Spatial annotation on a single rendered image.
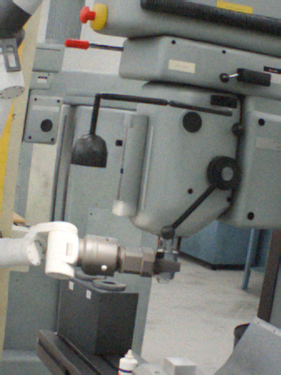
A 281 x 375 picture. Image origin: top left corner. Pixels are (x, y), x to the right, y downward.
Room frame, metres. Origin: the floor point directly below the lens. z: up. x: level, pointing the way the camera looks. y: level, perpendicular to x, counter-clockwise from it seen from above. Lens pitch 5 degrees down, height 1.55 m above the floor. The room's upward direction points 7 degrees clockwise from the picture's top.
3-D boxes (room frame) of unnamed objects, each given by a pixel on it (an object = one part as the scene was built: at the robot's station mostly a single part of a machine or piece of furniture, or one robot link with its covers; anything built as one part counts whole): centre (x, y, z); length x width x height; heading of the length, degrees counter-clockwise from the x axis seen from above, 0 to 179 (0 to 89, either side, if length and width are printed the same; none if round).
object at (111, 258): (1.88, 0.01, 1.24); 0.13 x 0.12 x 0.10; 5
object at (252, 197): (1.96, -0.26, 1.47); 0.24 x 0.19 x 0.26; 23
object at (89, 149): (1.72, 0.10, 1.47); 0.07 x 0.07 x 0.06
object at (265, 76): (1.79, -0.19, 1.66); 0.12 x 0.04 x 0.04; 113
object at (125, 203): (1.84, 0.03, 1.45); 0.04 x 0.04 x 0.21; 23
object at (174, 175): (1.89, -0.08, 1.47); 0.21 x 0.19 x 0.32; 23
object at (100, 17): (1.80, 0.14, 1.76); 0.06 x 0.02 x 0.06; 23
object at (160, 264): (1.85, -0.08, 1.24); 0.06 x 0.02 x 0.03; 95
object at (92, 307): (2.29, 0.08, 1.00); 0.22 x 0.12 x 0.20; 33
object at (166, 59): (1.90, -0.12, 1.68); 0.34 x 0.24 x 0.10; 113
